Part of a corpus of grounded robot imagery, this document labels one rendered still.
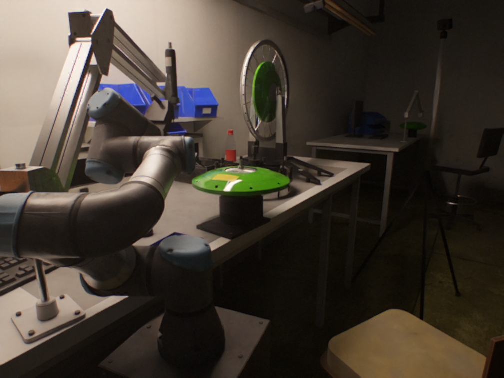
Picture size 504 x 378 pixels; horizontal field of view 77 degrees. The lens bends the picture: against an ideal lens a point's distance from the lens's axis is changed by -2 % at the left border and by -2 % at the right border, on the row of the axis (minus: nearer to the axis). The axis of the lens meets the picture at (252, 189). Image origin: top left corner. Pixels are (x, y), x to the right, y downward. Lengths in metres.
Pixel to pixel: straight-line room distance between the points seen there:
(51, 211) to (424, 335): 1.06
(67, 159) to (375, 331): 0.96
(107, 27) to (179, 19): 1.33
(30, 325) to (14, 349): 0.05
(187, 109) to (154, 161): 1.43
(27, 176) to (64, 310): 0.27
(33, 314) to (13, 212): 0.36
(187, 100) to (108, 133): 1.33
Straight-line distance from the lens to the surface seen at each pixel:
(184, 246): 0.58
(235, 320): 0.75
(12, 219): 0.42
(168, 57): 1.26
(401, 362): 1.07
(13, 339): 0.72
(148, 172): 0.46
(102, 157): 0.58
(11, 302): 0.83
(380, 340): 1.12
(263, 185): 0.94
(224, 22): 2.47
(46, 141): 0.69
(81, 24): 0.81
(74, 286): 0.82
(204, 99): 2.07
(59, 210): 0.40
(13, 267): 0.94
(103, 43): 0.82
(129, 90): 1.72
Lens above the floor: 1.29
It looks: 14 degrees down
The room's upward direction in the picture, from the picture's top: straight up
